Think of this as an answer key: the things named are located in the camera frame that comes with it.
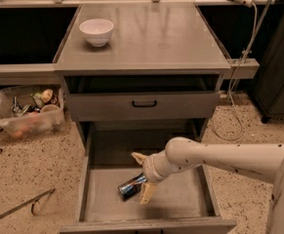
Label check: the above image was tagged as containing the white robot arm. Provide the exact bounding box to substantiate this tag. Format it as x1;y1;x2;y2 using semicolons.
132;137;284;234

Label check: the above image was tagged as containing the clear plastic storage bin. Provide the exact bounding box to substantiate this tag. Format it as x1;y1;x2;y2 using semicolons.
0;85;65;138

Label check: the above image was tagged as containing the closed grey upper drawer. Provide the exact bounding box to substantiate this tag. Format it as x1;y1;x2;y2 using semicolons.
65;92;220;121

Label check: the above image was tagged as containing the white ceramic bowl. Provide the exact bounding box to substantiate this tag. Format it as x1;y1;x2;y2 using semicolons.
79;19;114;47

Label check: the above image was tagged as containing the metal rod on floor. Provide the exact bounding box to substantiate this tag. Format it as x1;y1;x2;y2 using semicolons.
0;188;56;220

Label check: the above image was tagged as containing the black drawer handle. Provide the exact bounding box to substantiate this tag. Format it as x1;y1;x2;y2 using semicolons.
132;100;157;108

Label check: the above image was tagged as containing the blue silver redbull can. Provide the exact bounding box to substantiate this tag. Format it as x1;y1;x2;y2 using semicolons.
118;174;147;201

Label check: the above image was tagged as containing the grey drawer cabinet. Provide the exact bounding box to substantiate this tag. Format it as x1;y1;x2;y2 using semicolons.
52;2;232;156

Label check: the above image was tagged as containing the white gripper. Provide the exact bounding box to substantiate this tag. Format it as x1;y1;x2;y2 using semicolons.
131;150;180;205

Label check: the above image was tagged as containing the dark cabinet on wheels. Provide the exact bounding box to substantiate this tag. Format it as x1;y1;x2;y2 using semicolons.
250;0;284;124

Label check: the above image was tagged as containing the open grey middle drawer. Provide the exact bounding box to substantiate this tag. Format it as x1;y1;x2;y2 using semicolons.
60;122;236;234

